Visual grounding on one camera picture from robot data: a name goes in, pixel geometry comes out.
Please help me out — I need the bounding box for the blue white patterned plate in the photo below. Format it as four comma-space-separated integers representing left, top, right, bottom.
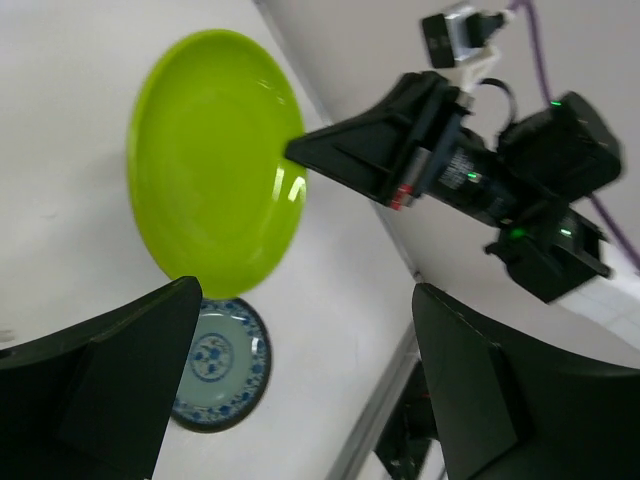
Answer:
171, 298, 273, 433

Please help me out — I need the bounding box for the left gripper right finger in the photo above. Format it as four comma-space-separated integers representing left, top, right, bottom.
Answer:
412, 283, 639, 479

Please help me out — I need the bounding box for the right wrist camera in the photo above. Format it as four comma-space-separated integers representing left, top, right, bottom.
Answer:
420, 1, 515, 93

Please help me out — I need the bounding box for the green plate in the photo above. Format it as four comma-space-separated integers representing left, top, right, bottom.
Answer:
127, 29, 307, 299

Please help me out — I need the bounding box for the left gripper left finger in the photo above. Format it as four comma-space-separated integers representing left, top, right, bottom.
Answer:
1, 277, 202, 479

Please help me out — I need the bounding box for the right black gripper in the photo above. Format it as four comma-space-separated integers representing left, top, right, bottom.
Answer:
423, 92, 622, 303

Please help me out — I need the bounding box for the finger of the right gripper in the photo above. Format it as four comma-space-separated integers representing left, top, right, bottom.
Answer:
284, 71, 460, 210

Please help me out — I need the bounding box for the aluminium rail frame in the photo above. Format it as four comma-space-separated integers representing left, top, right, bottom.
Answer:
256, 1, 419, 479

